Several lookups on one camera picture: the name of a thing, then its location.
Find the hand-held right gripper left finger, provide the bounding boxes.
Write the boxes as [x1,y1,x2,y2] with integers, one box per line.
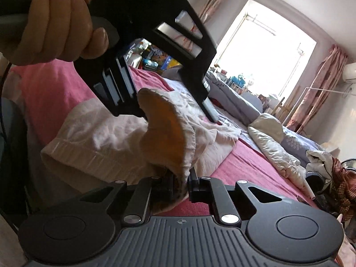
[78,170,180,226]

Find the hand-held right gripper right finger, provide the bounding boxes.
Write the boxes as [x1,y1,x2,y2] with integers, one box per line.
[188,168,284,226]

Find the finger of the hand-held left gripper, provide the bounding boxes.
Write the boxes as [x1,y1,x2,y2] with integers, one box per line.
[150,3,221,123]
[75,49,146,117]

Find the beige pants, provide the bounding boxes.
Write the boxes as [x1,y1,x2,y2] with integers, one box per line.
[40,87,242,212]

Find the white clothes rack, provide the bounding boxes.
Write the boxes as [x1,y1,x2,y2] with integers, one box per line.
[295,86,348,134]

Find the person's left hand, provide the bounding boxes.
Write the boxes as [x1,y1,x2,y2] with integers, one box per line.
[0,0,109,67]

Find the row of windowsill toys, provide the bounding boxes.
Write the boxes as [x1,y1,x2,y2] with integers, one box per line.
[214,67,267,95]

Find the grey duvet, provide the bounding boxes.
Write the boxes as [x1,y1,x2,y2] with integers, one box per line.
[163,69,263,125]

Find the pink blanket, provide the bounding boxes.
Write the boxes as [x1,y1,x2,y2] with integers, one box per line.
[11,60,318,217]

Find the bright window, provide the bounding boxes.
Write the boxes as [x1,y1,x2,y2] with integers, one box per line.
[217,0,318,98]

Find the lavender bedsheet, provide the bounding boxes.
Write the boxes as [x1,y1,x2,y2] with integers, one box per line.
[164,76,270,156]

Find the wooden chair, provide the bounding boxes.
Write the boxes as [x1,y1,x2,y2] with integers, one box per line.
[267,97,287,124]

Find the cream pillow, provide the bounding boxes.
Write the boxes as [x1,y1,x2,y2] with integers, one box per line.
[247,113,316,199]

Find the lavender patterned pillow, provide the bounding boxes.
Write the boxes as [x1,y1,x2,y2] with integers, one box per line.
[281,125,323,167]

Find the dark grey cloth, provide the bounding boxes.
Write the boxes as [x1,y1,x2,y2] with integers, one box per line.
[0,97,34,223]

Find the white garment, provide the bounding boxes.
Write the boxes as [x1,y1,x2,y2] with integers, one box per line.
[306,150,341,173]

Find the white air conditioner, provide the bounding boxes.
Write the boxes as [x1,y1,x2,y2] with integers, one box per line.
[342,63,356,84]

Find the checked cloth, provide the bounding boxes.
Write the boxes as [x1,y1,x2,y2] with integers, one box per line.
[328,157,356,223]

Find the light pink cloth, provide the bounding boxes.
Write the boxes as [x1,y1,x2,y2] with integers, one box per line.
[336,214,356,267]

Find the black cable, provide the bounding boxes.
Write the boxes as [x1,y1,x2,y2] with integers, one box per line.
[0,63,13,123]

